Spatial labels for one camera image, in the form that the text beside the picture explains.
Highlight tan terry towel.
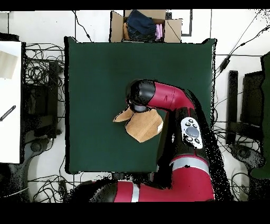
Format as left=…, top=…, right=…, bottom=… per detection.
left=112, top=106, right=164, bottom=143

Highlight dark green table cloth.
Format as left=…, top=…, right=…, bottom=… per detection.
left=64, top=36, right=217, bottom=175

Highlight tan garment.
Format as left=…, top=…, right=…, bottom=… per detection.
left=122, top=22, right=130, bottom=40

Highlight pink garment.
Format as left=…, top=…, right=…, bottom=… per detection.
left=155, top=23, right=164, bottom=41

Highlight brown cardboard box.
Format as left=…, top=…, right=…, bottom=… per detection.
left=109, top=9, right=183, bottom=43

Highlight dark blue jeans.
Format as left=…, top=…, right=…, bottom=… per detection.
left=126, top=9, right=157, bottom=41

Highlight grey chair base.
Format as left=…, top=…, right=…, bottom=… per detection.
left=23, top=138, right=51, bottom=162

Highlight white desk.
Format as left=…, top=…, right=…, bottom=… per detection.
left=0, top=41, right=22, bottom=164

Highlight black striped tool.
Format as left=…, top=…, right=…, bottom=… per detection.
left=0, top=105, right=17, bottom=122

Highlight dark green fabric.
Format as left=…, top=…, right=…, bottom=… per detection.
left=250, top=51, right=270, bottom=179

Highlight beige paper sheet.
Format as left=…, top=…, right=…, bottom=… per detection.
left=0, top=50, right=18, bottom=80

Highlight black chair frame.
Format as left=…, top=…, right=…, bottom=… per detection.
left=225, top=70, right=264, bottom=145

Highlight thin black cable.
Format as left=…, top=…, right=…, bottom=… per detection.
left=71, top=10, right=93, bottom=43

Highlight black cable with adapter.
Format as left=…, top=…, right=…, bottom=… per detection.
left=215, top=9, right=270, bottom=79

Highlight black cable tangle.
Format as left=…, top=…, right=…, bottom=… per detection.
left=24, top=43, right=65, bottom=102

